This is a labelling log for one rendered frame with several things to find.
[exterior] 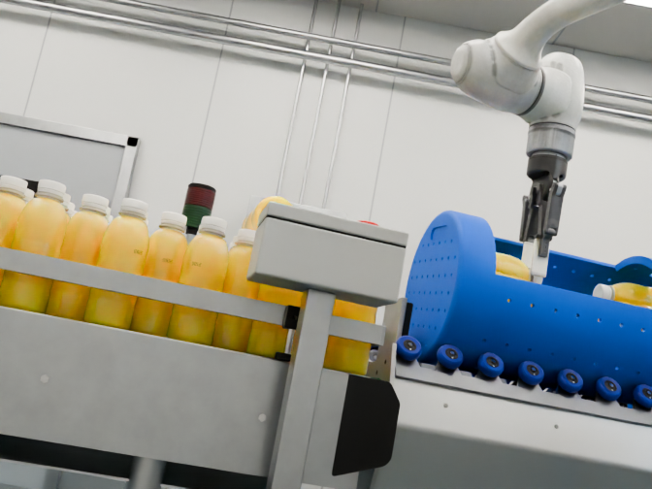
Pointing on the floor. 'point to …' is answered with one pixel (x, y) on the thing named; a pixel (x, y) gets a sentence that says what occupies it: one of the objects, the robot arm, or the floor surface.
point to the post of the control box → (301, 390)
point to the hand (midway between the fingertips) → (534, 259)
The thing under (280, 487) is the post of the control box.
